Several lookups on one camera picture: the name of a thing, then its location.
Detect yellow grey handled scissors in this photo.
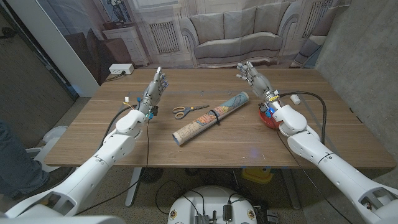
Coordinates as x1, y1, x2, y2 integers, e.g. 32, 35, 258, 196
172, 104, 211, 120

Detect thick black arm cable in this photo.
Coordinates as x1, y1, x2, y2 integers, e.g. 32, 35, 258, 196
279, 91, 328, 146
99, 105, 138, 150

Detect person leg in jeans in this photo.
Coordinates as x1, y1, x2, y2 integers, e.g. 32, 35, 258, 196
0, 119, 50, 200

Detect printed living room backdrop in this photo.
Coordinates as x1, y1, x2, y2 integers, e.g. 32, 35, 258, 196
35, 0, 352, 86

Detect black round floor object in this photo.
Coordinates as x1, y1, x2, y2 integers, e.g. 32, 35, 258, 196
139, 167, 164, 184

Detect white robot base with electronics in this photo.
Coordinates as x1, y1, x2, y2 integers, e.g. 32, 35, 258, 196
167, 185, 258, 224

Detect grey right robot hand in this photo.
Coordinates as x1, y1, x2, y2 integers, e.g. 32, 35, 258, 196
235, 60, 282, 112

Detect white robot torso edge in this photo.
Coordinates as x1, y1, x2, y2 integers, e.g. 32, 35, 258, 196
0, 215, 127, 224

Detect white power strip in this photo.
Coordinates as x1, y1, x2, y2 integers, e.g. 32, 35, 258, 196
108, 63, 135, 75

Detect yellow plastic object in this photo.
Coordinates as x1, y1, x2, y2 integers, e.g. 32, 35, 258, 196
241, 167, 274, 184

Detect black band around map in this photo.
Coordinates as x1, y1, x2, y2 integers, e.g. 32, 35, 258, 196
208, 110, 221, 126

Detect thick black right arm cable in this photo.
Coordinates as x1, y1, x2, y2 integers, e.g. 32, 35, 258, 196
279, 91, 328, 146

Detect black power strip cable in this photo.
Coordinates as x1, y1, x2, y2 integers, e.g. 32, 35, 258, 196
103, 70, 127, 83

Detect paper map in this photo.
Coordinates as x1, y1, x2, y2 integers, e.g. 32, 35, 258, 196
172, 91, 250, 147

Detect white table leg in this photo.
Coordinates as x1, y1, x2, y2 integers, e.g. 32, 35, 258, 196
124, 167, 143, 208

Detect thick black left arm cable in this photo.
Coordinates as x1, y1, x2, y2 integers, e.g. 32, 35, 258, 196
99, 105, 138, 150

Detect red bowl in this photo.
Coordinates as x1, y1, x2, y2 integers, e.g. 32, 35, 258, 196
258, 108, 280, 130

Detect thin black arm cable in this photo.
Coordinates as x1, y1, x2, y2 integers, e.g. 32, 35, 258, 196
275, 130, 354, 224
74, 119, 150, 216

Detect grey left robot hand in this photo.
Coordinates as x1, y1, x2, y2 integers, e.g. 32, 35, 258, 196
136, 67, 170, 121

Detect grey table leg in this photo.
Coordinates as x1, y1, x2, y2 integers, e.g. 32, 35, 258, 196
281, 167, 302, 211

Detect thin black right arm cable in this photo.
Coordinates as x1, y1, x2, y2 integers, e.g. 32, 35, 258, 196
275, 130, 354, 224

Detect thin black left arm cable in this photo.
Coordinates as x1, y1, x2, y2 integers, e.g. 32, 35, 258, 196
74, 119, 150, 216

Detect white floor stand base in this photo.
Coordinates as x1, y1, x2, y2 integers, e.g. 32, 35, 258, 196
26, 125, 69, 174

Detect black floor cable loop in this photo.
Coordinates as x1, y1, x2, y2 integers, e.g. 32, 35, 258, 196
154, 179, 206, 216

